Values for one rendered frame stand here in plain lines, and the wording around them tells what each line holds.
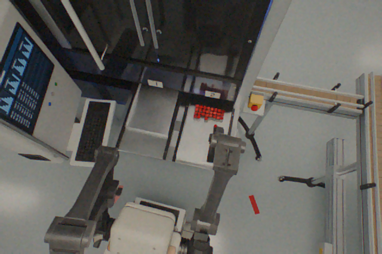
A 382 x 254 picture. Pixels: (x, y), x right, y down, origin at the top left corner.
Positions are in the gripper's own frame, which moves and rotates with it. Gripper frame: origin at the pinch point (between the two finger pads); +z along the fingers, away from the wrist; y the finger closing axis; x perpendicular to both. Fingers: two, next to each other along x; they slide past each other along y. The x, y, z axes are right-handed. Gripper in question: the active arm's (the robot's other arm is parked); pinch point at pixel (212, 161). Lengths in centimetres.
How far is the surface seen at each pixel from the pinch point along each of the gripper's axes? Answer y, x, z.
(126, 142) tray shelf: 3, 52, 5
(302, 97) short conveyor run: 49, -46, -11
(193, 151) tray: 6.1, 11.6, 4.3
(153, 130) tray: 13.2, 37.6, 2.5
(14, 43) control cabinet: 6, 90, -56
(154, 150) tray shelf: 1.8, 33.8, 5.2
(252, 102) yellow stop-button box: 33.2, -15.5, -16.4
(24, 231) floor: -45, 138, 104
